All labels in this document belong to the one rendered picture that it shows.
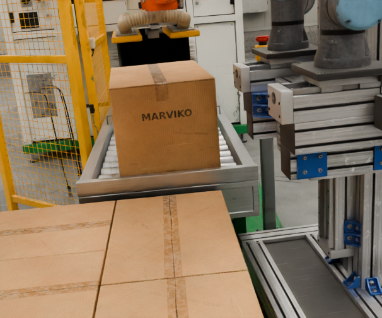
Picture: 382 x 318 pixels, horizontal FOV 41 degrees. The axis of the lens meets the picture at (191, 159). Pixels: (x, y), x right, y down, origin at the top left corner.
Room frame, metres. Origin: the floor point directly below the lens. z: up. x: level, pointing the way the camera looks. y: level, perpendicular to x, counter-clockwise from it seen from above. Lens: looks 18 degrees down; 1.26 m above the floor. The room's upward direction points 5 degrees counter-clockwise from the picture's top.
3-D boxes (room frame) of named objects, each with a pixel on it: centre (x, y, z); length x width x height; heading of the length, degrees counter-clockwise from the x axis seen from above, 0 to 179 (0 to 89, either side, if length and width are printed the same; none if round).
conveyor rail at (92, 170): (3.03, 0.47, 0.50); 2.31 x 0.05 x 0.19; 2
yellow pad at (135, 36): (1.89, 0.19, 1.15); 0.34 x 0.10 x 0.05; 6
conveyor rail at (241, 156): (3.05, -0.19, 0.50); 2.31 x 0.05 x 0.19; 2
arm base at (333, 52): (1.43, -0.44, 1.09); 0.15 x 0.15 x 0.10
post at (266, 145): (2.47, -0.38, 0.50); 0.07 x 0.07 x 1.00; 2
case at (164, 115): (2.22, 0.11, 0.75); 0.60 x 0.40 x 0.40; 6
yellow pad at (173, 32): (1.90, 0.00, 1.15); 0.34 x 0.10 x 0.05; 6
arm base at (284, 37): (1.92, -0.39, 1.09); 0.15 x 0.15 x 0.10
